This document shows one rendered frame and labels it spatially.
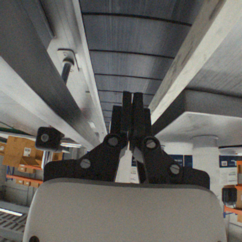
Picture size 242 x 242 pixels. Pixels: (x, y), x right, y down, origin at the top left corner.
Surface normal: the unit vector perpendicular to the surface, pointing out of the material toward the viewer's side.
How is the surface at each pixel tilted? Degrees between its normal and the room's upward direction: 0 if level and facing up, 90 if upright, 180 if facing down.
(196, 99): 90
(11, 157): 100
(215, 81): 0
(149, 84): 0
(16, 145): 89
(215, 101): 90
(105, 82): 0
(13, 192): 90
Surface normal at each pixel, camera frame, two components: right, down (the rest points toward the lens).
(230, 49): -0.07, 0.95
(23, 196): 0.15, -0.29
